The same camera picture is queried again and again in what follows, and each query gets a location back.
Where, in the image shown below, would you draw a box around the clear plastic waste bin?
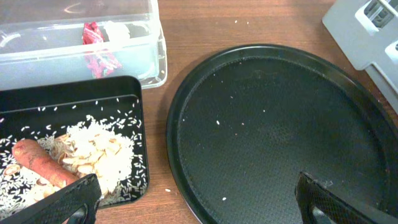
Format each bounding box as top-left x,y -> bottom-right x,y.
1,0 -> 167,90

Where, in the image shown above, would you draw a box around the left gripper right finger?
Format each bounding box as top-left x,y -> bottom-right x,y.
295,172 -> 397,224

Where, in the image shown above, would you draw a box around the grey dishwasher rack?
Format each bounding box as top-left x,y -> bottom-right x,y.
322,0 -> 397,111

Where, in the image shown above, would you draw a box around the black rectangular tray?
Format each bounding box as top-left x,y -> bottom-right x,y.
1,77 -> 143,209

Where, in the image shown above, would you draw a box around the food scraps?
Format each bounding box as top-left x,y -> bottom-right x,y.
0,96 -> 149,218

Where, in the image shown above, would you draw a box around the orange carrot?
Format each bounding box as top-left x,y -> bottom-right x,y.
12,139 -> 78,188

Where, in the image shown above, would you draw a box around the round black serving tray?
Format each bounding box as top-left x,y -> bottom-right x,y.
166,45 -> 397,223

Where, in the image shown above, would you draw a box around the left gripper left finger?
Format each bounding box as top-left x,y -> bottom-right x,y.
1,174 -> 101,224

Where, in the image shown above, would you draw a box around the red snack wrapper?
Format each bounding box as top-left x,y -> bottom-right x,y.
82,22 -> 123,78

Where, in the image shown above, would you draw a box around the white tissue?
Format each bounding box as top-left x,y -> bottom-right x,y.
104,21 -> 131,42

